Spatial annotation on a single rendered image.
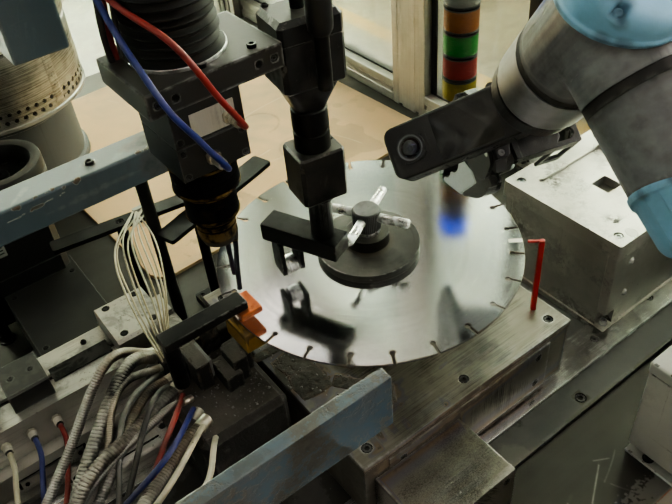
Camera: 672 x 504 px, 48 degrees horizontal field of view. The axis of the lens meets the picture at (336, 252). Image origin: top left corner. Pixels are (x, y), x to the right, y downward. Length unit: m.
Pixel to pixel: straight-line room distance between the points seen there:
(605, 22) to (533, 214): 0.55
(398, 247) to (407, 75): 0.65
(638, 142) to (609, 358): 0.55
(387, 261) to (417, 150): 0.19
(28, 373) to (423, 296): 0.43
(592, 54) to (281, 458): 0.36
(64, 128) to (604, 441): 0.96
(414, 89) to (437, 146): 0.79
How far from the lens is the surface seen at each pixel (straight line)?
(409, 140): 0.62
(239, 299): 0.74
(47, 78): 1.28
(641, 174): 0.48
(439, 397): 0.81
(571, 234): 0.96
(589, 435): 0.93
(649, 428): 0.87
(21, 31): 0.67
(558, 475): 0.89
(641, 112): 0.48
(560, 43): 0.50
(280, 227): 0.74
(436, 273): 0.79
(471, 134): 0.62
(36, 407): 0.88
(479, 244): 0.82
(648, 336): 1.03
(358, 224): 0.77
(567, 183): 1.01
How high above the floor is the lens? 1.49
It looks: 41 degrees down
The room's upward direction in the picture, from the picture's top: 6 degrees counter-clockwise
